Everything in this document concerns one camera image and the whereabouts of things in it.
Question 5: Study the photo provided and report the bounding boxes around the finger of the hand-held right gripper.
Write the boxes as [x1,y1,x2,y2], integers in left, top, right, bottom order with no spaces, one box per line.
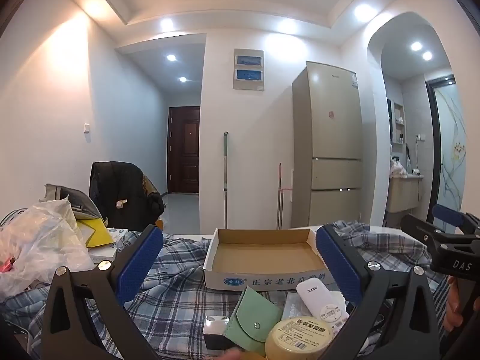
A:
[399,214,456,250]
[431,204,480,239]

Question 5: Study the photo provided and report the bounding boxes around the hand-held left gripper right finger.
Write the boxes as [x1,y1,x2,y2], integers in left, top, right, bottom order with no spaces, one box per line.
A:
[315,224,451,360]

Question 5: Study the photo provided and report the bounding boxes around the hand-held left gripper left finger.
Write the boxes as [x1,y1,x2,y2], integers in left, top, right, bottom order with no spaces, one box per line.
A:
[28,224,164,360]

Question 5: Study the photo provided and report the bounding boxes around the white remote control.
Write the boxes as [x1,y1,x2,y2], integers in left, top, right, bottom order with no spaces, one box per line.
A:
[296,280,349,325]

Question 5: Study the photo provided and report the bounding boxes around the shallow cardboard box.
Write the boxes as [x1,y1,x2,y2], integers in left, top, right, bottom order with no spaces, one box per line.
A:
[203,227,331,291]

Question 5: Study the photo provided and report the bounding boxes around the green snap wallet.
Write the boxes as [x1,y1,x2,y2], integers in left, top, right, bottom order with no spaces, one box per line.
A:
[224,286,283,355]

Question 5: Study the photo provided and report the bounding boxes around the person's right hand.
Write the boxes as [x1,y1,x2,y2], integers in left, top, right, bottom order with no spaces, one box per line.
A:
[445,275,467,331]

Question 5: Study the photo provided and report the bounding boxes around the blue plaid blanket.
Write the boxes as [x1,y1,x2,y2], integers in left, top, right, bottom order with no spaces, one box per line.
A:
[0,221,451,360]

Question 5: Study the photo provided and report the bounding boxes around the white flat box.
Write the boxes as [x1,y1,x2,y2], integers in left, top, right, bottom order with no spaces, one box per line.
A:
[89,245,118,264]

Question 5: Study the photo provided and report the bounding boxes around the beige sink cabinet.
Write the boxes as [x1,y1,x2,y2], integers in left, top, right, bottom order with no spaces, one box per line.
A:
[386,174,424,214]

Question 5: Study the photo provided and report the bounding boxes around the white crumpled cloth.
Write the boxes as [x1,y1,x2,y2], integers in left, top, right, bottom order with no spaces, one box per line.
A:
[390,155,407,179]

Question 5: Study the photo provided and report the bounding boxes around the floral glass door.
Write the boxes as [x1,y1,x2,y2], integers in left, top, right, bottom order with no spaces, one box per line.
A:
[425,77,469,211]

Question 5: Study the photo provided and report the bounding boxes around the grey bag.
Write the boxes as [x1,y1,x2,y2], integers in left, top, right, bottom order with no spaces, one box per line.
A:
[40,184,104,220]

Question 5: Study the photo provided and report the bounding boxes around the clear plastic bag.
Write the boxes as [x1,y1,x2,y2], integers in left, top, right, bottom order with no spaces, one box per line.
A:
[0,197,94,302]

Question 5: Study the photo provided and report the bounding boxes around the dark brown door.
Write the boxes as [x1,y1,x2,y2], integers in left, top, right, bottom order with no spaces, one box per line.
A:
[167,106,200,195]

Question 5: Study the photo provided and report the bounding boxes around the beige refrigerator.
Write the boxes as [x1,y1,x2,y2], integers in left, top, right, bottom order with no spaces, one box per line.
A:
[292,61,364,229]

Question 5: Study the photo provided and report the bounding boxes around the black smartphone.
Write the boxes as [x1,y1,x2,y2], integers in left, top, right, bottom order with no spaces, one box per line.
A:
[0,322,31,353]

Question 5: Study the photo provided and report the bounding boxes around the wall shelf niche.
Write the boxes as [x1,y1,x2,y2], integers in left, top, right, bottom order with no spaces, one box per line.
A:
[392,103,406,145]

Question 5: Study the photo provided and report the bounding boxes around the grey mop handle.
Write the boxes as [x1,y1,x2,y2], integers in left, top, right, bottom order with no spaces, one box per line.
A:
[223,131,229,229]

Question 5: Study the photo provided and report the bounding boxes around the wall electrical panel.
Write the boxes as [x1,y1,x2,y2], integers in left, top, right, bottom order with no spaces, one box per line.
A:
[233,48,265,91]

